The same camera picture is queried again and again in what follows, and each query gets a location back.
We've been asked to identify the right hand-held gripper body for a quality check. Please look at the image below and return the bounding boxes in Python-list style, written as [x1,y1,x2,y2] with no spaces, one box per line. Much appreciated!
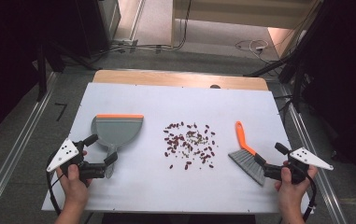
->
[263,147,335,185]

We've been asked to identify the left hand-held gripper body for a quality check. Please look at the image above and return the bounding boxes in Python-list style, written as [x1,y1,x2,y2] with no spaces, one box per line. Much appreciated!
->
[46,138,108,181]

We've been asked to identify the orange-handled grey brush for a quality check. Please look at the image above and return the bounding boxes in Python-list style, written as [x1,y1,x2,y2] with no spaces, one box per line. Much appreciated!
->
[227,120,266,187]

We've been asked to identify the grey dustpan with orange edge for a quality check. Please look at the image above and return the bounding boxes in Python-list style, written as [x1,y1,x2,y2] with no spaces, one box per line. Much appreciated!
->
[91,113,145,179]

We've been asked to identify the group of red beans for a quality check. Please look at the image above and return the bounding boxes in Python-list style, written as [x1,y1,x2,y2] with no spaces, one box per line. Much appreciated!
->
[163,120,219,171]

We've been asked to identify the person's right hand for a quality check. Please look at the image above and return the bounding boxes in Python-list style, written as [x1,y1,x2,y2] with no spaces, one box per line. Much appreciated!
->
[274,164,319,208]

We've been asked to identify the person's left hand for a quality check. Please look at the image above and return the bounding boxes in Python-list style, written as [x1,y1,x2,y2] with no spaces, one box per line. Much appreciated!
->
[55,163,93,207]

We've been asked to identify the black metal stand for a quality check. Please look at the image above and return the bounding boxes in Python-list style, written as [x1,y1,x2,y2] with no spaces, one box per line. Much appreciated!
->
[243,0,333,113]
[35,38,100,103]

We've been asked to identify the white board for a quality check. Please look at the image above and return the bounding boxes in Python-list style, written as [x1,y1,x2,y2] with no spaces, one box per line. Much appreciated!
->
[41,82,314,215]

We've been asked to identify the black curtain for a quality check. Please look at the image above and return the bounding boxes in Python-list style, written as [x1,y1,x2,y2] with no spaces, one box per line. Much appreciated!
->
[301,0,356,183]
[0,0,81,147]

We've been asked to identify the person's dark clothing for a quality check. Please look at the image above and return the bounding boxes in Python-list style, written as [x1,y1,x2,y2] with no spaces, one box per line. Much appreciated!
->
[100,213,257,224]

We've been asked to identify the wooden table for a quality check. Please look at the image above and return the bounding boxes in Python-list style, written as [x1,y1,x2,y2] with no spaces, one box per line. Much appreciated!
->
[92,69,269,91]

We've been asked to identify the black cabinet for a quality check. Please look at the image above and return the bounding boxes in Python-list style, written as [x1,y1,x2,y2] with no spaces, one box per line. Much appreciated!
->
[74,0,122,59]

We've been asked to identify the light wooden furniture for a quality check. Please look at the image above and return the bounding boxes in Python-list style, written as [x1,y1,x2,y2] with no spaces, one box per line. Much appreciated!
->
[171,0,323,48]

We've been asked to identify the left hand-held gripper black cable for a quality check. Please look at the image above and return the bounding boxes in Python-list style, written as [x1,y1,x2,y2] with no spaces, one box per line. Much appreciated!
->
[46,151,65,217]

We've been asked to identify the hand-held gripper black cable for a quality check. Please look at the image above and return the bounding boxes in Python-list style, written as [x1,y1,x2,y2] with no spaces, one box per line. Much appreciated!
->
[302,174,319,222]
[46,151,65,217]

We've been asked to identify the right hand-held gripper black cable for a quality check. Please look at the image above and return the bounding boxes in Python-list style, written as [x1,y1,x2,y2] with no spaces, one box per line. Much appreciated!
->
[302,174,319,222]

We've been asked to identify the aluminium floor rail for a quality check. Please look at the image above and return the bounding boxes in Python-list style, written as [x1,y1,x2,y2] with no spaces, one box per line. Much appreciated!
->
[0,72,58,224]
[281,85,349,224]

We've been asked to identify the white floor cable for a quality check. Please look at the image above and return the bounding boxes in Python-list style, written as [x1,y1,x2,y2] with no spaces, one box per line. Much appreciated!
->
[235,38,271,56]

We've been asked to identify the black floor cables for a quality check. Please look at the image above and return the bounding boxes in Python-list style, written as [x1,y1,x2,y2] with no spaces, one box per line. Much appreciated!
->
[94,0,193,56]

